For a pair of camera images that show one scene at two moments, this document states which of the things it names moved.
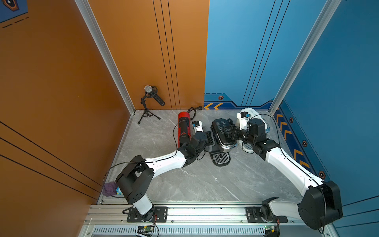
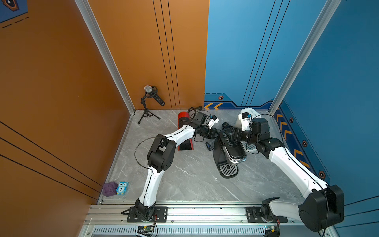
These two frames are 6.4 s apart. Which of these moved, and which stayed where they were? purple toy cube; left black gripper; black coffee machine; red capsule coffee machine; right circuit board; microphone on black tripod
Moved: left black gripper; black coffee machine
Stayed: purple toy cube; microphone on black tripod; right circuit board; red capsule coffee machine
